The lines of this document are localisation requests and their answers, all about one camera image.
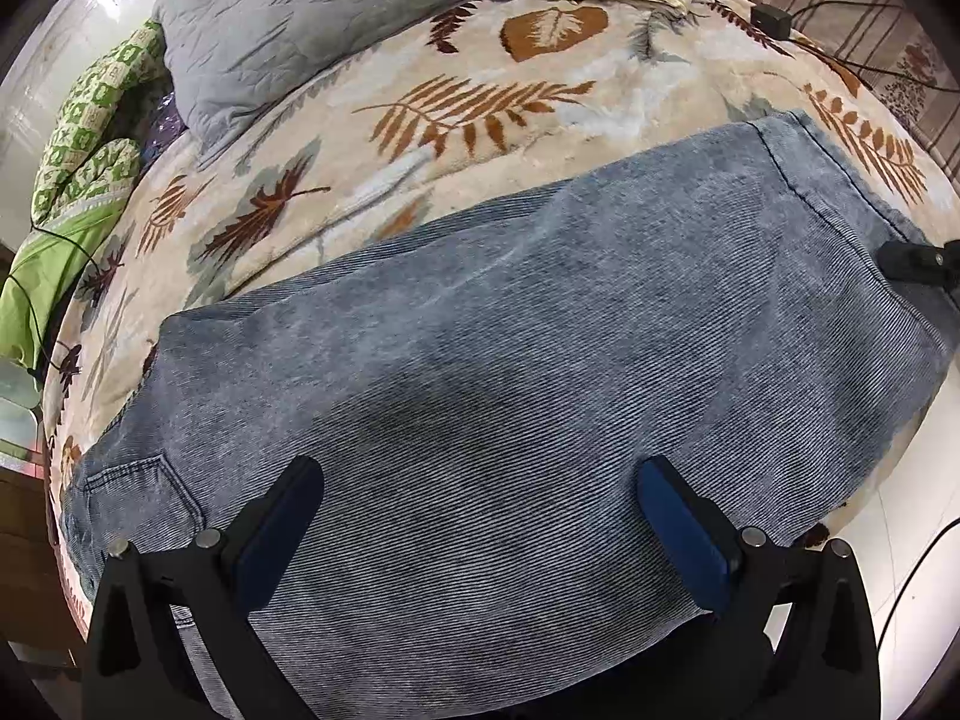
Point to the black power adapter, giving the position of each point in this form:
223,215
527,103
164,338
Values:
771,21

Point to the grey quilted pillow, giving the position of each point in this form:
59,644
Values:
300,22

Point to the green patterned pillow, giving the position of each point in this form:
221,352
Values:
90,127

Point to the lime green cloth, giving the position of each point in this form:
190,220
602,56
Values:
45,277

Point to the leaf print blanket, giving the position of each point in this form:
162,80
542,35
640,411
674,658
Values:
337,142

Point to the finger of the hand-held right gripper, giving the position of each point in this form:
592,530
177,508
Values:
915,262

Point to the blue denim pants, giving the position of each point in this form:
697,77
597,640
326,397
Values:
487,390

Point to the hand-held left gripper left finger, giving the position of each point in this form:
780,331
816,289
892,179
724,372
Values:
281,532

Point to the purple cloth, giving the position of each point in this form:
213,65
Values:
166,120

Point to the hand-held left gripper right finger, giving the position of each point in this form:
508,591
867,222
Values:
682,532

